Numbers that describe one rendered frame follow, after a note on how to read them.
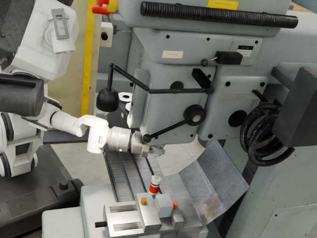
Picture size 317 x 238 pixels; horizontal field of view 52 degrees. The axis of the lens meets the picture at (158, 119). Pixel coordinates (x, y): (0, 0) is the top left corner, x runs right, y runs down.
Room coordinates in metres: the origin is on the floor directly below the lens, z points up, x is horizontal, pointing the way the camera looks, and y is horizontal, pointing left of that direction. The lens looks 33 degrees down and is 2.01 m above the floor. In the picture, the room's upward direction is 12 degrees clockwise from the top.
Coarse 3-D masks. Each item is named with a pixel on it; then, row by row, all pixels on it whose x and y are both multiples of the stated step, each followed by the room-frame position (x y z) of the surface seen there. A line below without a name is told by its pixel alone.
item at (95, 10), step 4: (92, 8) 0.97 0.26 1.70; (96, 8) 0.97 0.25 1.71; (100, 8) 0.98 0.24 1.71; (104, 8) 0.98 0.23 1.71; (92, 12) 0.97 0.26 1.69; (96, 12) 0.97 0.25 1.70; (100, 12) 0.97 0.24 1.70; (104, 12) 0.98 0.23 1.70; (108, 12) 0.98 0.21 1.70; (112, 12) 0.99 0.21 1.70; (116, 12) 1.00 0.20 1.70
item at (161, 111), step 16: (144, 48) 1.02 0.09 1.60; (144, 64) 1.00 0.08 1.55; (160, 64) 0.89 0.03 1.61; (176, 64) 0.89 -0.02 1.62; (160, 80) 0.87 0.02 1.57; (176, 80) 0.89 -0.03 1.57; (192, 80) 0.91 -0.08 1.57; (160, 96) 0.87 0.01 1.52; (176, 96) 0.89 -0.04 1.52; (192, 96) 0.91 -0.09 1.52; (144, 112) 0.93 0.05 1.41; (160, 112) 0.87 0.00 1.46; (176, 112) 0.90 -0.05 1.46; (144, 128) 0.90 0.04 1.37; (160, 128) 0.88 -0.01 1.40; (176, 128) 0.90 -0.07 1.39; (192, 128) 0.93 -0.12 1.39; (160, 144) 0.89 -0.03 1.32
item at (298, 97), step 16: (304, 80) 0.78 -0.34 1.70; (288, 96) 0.80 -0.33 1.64; (304, 96) 0.76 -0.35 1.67; (288, 112) 0.78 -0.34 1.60; (304, 112) 0.74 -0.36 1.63; (272, 128) 0.81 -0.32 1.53; (288, 128) 0.76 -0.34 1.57; (304, 128) 0.75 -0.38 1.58; (288, 144) 0.74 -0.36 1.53; (304, 144) 0.76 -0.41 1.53
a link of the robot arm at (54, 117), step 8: (48, 104) 1.06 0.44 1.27; (56, 104) 1.08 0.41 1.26; (48, 112) 1.04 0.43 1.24; (56, 112) 1.06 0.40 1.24; (64, 112) 1.07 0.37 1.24; (40, 120) 1.01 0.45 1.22; (48, 120) 1.03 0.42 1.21; (56, 120) 1.02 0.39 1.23; (64, 120) 1.02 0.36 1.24; (72, 120) 1.02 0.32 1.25; (64, 128) 1.01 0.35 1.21
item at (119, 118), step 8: (120, 96) 1.41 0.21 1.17; (128, 96) 1.44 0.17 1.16; (120, 104) 1.36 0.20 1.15; (128, 104) 1.35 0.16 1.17; (112, 112) 1.39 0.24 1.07; (120, 112) 1.32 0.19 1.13; (128, 112) 1.30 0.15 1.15; (112, 120) 1.38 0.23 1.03; (120, 120) 1.31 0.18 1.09; (128, 128) 1.26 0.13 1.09; (136, 128) 1.29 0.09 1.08
